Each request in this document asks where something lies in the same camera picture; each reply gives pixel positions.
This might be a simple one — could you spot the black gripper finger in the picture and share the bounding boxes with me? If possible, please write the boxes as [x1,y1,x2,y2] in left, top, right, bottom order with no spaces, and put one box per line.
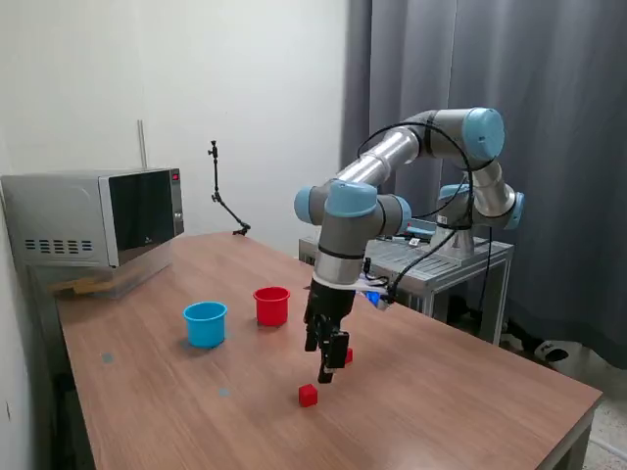
[303,315,322,353]
[316,325,351,386]

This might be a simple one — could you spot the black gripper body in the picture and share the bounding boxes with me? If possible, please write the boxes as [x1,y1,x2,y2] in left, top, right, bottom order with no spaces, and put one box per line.
[303,284,356,327]

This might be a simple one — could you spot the red plastic cup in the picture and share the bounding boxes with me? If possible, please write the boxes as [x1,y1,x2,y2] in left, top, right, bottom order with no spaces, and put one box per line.
[252,286,292,328]

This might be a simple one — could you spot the blue plastic cup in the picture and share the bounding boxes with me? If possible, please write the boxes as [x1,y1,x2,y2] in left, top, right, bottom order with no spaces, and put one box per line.
[182,301,229,350]

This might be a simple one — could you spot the blue teach pendant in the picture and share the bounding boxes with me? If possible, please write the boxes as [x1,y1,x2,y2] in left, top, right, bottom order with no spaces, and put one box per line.
[406,219,437,241]

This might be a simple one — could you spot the grey metal robot stand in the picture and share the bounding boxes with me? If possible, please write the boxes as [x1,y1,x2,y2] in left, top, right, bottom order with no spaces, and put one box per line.
[298,233,515,347]

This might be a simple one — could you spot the wooden blocks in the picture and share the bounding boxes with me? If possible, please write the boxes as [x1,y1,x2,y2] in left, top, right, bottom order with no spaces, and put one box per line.
[47,277,115,297]

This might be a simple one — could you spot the grey curtain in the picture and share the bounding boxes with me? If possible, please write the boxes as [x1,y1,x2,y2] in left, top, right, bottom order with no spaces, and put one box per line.
[340,0,627,371]

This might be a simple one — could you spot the silver microwave oven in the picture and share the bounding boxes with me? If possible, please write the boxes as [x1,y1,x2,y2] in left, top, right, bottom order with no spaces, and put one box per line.
[0,167,185,269]

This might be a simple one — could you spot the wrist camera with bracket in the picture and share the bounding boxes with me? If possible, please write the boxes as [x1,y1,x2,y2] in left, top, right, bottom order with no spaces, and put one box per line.
[357,286,394,312]

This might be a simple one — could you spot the black power cable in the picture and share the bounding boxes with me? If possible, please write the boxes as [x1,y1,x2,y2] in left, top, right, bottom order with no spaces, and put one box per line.
[472,227,497,339]

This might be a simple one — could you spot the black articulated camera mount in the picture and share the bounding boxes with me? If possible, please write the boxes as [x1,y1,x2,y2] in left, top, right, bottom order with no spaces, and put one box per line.
[206,139,252,237]

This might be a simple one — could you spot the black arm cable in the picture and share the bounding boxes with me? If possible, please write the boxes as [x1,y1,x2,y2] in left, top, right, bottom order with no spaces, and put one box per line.
[356,117,491,301]

